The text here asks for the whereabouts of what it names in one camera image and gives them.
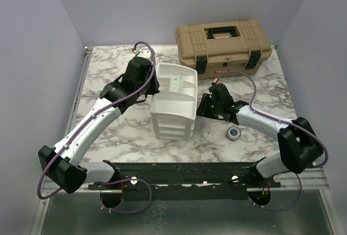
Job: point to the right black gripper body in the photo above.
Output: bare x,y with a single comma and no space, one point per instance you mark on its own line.
215,108

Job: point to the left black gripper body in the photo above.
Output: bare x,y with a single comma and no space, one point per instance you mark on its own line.
150,89

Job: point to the white plastic drawer organizer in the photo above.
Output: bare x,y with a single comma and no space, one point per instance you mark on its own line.
173,109

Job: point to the round compact with lid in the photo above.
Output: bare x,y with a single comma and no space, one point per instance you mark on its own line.
233,133

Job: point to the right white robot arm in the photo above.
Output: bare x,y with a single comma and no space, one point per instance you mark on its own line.
298,148

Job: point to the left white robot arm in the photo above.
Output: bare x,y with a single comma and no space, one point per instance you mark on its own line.
61,163

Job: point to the tan plastic toolbox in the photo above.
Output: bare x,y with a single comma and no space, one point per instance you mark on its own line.
215,48

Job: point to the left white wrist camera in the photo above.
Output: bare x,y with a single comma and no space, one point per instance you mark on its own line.
144,53

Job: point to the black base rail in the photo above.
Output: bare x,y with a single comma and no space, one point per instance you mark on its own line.
185,181

